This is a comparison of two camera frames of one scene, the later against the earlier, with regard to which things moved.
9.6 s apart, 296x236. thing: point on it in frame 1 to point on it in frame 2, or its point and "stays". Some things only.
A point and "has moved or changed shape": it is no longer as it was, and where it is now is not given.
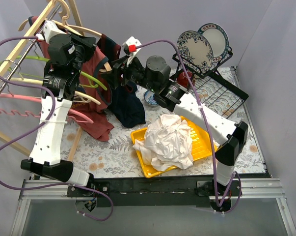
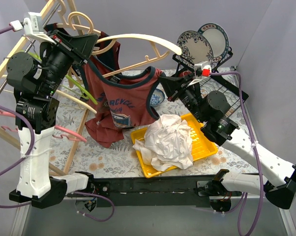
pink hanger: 88,121 to 78,137
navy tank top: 124,102 to 102,72
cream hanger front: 83,98 to 66,95
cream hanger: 107,67 to 153,42
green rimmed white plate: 218,39 stays
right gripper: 116,69 to 178,88
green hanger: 88,76 to 81,90
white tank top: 168,143 stays
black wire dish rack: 213,89 stays
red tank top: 91,111 has moved or changed shape
